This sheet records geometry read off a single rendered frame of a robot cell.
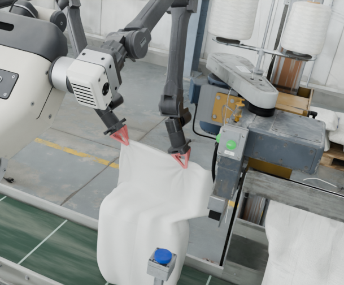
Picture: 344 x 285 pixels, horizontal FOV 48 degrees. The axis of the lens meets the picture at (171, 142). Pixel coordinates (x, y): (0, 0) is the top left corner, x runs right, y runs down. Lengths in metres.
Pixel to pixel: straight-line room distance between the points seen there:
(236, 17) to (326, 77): 5.08
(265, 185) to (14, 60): 0.92
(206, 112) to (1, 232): 1.23
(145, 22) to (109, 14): 6.06
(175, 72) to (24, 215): 1.29
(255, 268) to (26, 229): 1.18
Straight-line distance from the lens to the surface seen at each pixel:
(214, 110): 1.60
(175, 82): 1.37
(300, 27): 1.38
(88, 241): 2.10
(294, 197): 1.44
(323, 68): 6.39
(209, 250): 2.74
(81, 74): 0.98
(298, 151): 1.19
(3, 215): 2.31
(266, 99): 1.27
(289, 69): 1.63
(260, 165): 1.55
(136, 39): 1.11
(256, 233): 1.82
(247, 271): 1.96
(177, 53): 1.39
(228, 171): 1.25
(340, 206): 1.45
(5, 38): 1.14
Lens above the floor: 1.77
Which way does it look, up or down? 26 degrees down
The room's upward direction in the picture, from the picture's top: 9 degrees clockwise
